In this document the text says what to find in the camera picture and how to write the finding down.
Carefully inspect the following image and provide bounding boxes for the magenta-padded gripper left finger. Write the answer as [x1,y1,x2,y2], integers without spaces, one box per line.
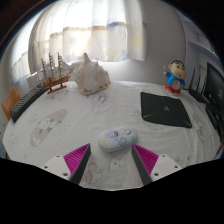
[42,143,92,185]

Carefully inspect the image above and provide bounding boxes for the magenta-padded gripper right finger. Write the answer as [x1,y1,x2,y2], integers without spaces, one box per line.
[131,143,184,186]

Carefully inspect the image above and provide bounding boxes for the white cartoon-print computer mouse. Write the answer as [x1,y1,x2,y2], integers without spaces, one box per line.
[97,125,139,153]

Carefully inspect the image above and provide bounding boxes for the black mouse pad green lines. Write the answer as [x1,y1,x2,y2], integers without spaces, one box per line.
[139,91,193,129]

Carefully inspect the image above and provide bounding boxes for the white cartoon-print tablecloth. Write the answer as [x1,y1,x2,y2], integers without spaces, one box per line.
[2,79,223,191]

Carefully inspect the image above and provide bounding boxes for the wooden model sailing ship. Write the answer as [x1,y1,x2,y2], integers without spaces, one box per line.
[39,52,75,95]

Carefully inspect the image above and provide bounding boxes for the large white conch shell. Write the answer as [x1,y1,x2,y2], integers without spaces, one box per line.
[73,52,112,96]

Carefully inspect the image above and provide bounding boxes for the black router with antennas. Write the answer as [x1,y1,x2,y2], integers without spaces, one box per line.
[188,68,209,104]

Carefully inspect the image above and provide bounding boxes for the cartoon boy figurine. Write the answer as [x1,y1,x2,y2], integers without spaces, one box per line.
[162,59,187,95]

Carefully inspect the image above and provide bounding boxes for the black computer monitor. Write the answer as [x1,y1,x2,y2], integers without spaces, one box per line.
[203,62,224,141]

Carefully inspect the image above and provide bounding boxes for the white star-print curtain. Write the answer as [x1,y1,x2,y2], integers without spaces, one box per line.
[11,0,148,83]

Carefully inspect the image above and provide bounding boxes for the white wall shelf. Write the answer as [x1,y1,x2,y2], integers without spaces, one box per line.
[186,19,221,68]

